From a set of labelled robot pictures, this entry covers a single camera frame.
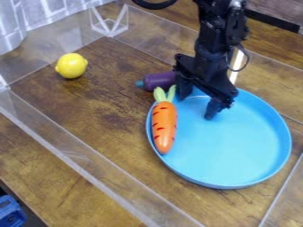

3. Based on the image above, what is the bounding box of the black cable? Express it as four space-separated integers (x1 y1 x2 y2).
226 43 251 73

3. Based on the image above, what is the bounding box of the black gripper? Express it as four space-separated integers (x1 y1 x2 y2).
174 46 238 121

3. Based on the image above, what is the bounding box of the blue plastic object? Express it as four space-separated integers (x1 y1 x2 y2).
0 195 27 227

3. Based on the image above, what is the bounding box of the orange toy carrot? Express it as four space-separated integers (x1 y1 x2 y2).
151 85 178 154

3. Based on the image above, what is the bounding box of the blue plastic plate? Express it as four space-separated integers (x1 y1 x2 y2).
158 90 293 189

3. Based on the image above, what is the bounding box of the purple toy eggplant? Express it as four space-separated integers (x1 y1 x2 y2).
135 71 175 91

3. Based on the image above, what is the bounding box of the yellow toy lemon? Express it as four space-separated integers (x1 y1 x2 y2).
55 53 88 79

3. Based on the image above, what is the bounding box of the white sheer curtain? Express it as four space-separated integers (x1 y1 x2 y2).
0 0 115 55

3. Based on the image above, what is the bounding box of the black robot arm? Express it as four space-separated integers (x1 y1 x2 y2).
174 0 249 120

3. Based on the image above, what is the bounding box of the clear acrylic enclosure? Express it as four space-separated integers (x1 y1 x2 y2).
0 1 303 227

